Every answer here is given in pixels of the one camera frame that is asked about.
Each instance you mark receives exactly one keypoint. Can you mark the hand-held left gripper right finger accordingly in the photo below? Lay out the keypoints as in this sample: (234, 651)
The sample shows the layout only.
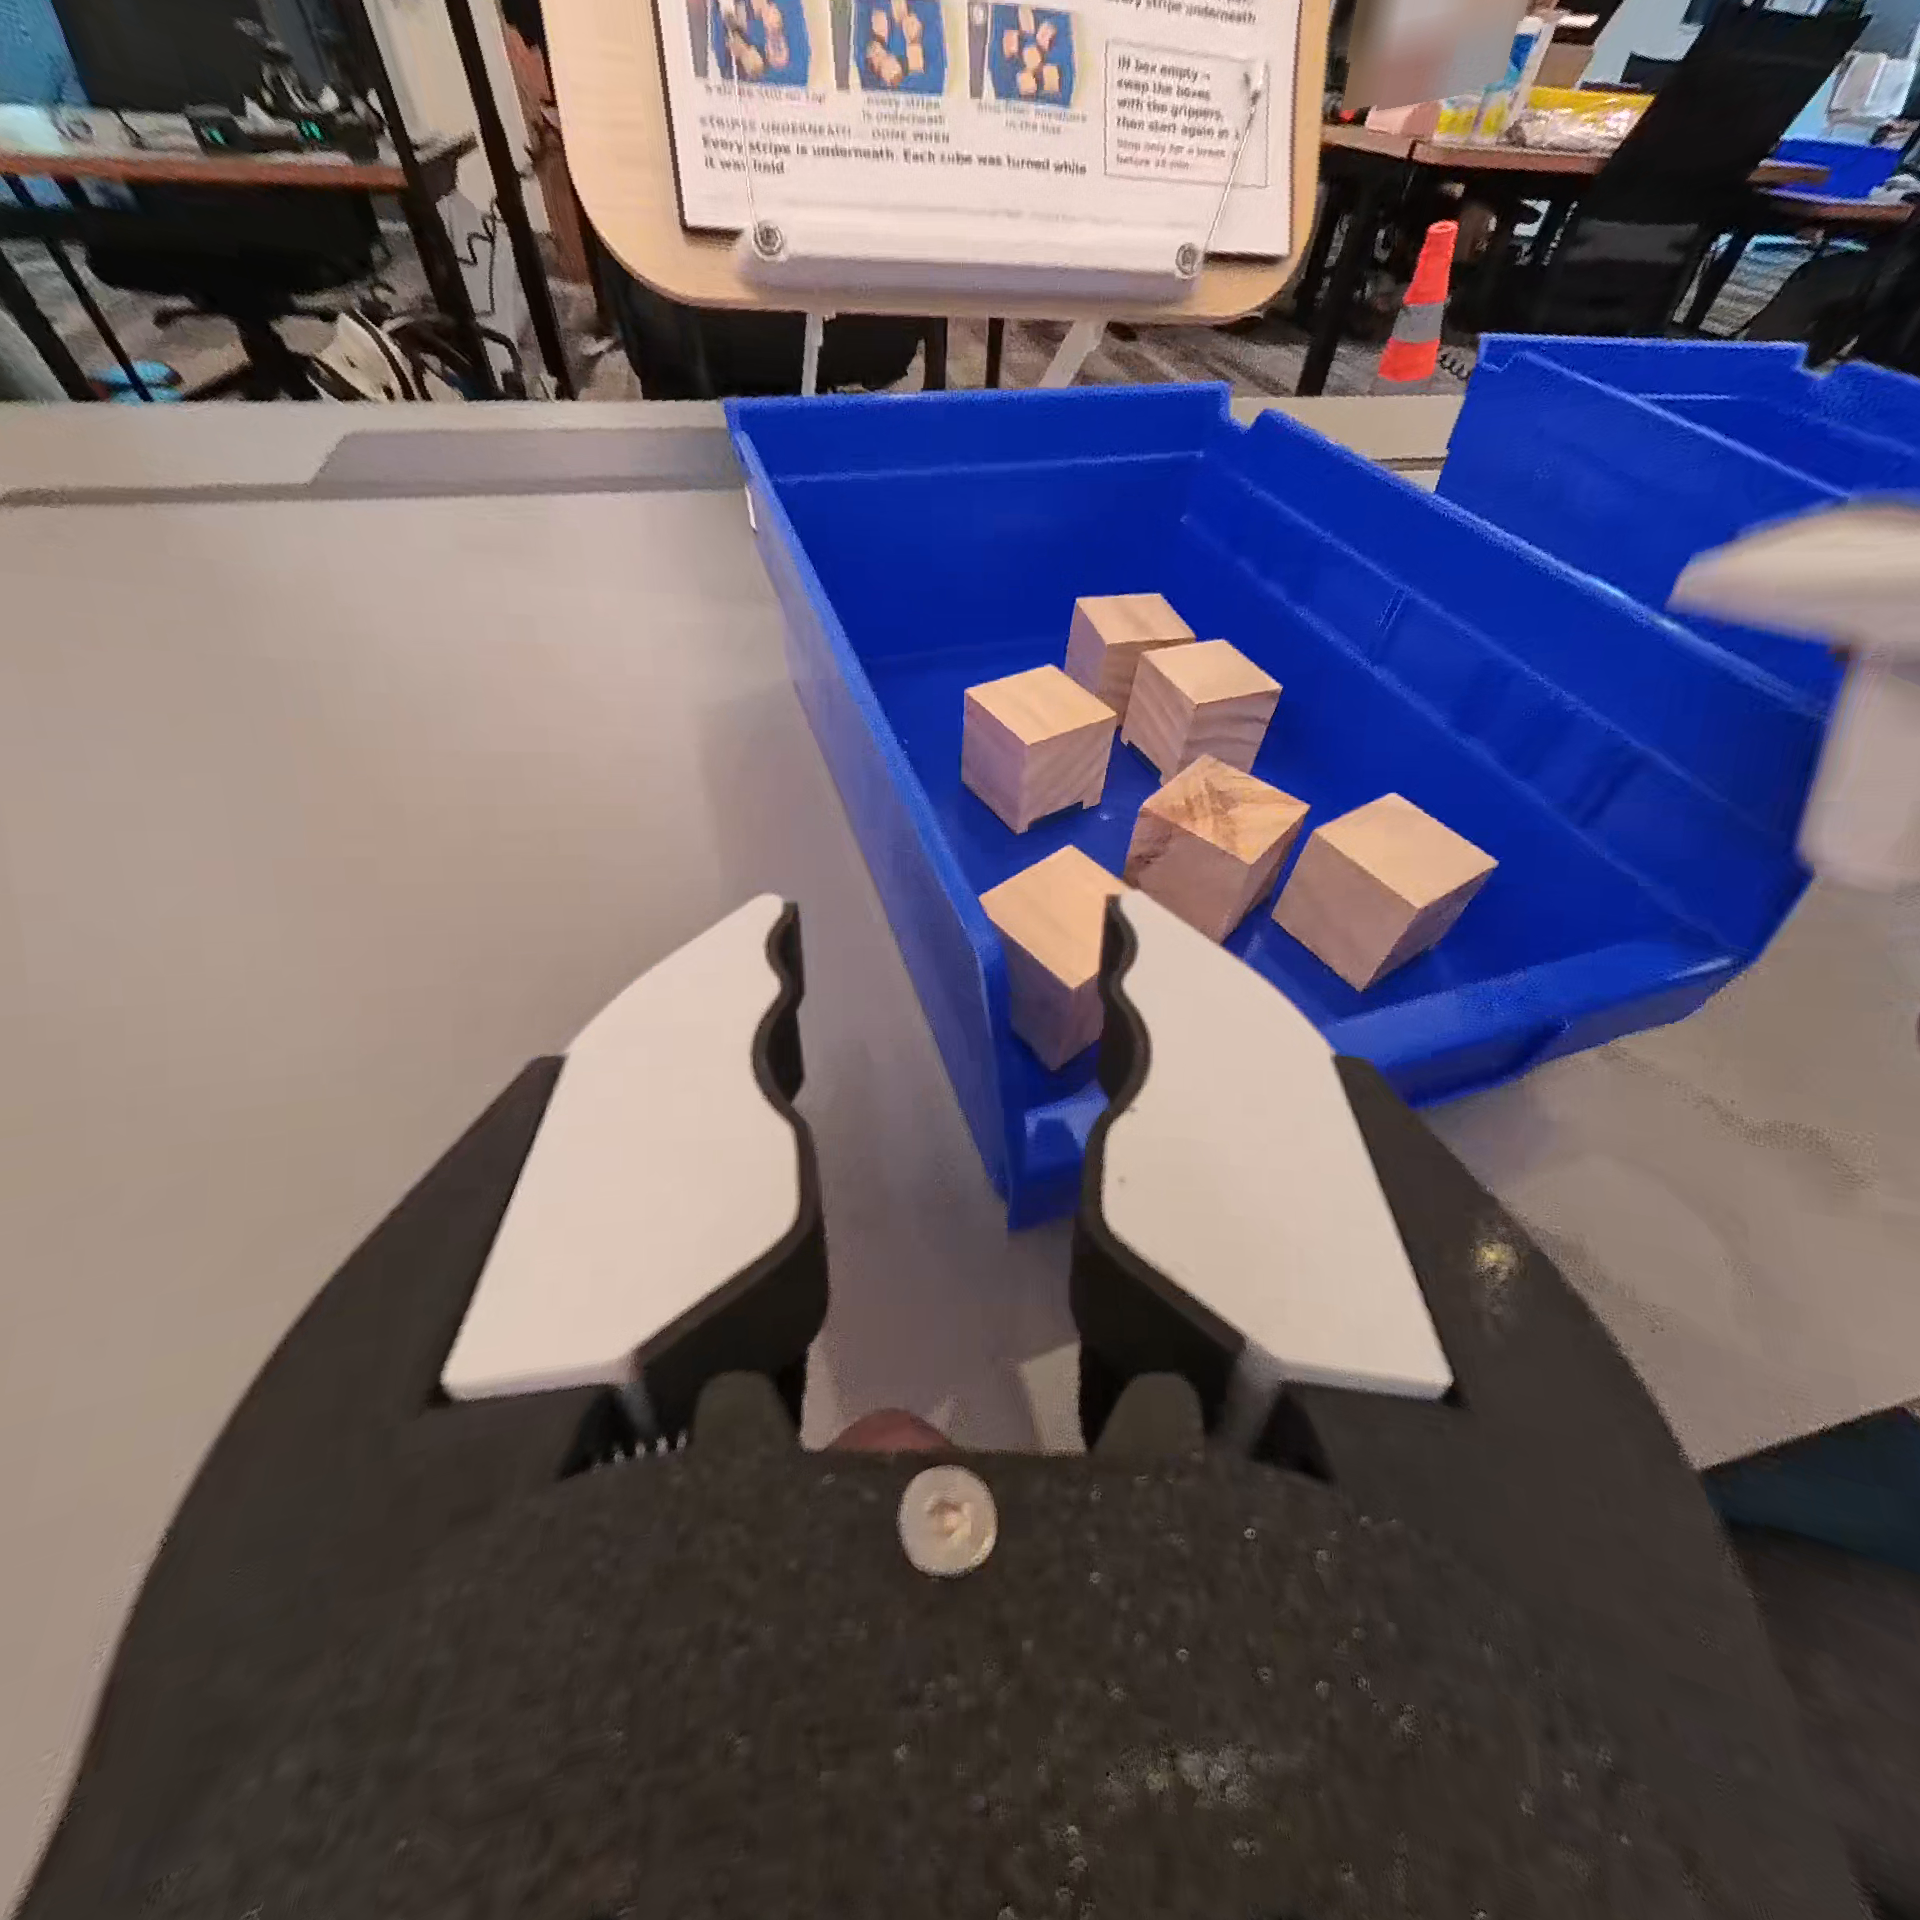
(1266, 1201)

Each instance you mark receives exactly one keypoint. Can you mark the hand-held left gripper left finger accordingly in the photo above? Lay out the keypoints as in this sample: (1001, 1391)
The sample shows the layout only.
(629, 1201)

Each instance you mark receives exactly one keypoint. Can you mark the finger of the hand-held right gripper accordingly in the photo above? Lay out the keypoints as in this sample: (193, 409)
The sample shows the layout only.
(1862, 750)

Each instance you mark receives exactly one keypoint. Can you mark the blue plastic bin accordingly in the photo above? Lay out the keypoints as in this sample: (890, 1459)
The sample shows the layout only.
(1621, 450)
(1501, 721)

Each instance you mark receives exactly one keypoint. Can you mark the cluster of wooden cubes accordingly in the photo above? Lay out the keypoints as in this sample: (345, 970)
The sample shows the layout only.
(1214, 839)

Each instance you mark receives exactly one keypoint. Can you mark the grey desk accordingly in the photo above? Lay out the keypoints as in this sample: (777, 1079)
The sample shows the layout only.
(375, 750)

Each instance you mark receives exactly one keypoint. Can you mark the small background blue bin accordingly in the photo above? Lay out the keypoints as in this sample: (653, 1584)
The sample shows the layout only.
(1838, 162)

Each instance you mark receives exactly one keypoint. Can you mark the black office chair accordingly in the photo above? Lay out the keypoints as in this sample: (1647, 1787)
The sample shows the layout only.
(1680, 182)

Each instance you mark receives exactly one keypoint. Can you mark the orange traffic cone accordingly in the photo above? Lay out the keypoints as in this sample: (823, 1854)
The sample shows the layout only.
(1418, 316)

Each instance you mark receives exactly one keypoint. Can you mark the brown work table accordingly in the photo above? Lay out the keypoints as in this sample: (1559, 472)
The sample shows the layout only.
(1501, 153)

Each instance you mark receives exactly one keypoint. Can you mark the yellow box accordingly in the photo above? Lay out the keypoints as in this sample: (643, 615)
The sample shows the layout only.
(1583, 107)

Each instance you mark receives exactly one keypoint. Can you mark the instruction board on white stand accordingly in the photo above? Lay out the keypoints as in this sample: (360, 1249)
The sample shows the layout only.
(600, 148)

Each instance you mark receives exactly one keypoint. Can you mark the white instruction sheet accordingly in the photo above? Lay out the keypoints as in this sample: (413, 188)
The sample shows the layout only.
(974, 148)

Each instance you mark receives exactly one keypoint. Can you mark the brown table black legs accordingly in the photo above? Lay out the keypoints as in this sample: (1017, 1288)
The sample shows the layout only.
(181, 167)

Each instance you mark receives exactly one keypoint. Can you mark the black metal frame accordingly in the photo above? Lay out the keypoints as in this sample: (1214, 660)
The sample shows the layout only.
(480, 182)

